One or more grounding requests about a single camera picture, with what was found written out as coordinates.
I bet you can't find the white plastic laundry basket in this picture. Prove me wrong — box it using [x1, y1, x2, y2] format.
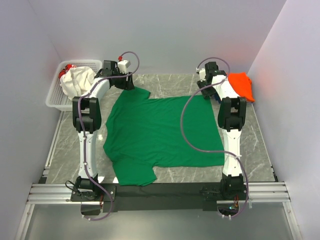
[45, 59, 103, 112]

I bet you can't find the folded blue t shirt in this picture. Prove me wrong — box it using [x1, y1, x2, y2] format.
[211, 93, 221, 104]

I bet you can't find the red garment in basket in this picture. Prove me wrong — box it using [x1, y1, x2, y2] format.
[58, 64, 77, 79]

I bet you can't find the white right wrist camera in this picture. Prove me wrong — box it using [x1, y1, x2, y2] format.
[196, 68, 207, 82]

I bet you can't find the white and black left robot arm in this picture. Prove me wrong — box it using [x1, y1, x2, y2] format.
[72, 56, 135, 201]

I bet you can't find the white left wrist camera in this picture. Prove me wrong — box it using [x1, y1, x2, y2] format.
[117, 56, 131, 75]

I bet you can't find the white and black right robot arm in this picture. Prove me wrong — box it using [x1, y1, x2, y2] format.
[196, 61, 247, 200]

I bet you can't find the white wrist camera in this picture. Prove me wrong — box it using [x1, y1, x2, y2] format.
[117, 56, 131, 75]
[196, 68, 207, 82]

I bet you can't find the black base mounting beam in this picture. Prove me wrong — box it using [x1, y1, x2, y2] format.
[69, 182, 251, 214]

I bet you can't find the white crumpled t shirt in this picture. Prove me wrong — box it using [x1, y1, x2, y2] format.
[59, 66, 96, 100]

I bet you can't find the folded orange t shirt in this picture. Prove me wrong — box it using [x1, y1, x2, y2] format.
[228, 72, 255, 103]

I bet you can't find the green t shirt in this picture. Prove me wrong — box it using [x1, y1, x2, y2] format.
[103, 88, 225, 186]

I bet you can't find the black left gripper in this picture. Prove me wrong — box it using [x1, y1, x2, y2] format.
[113, 69, 135, 91]

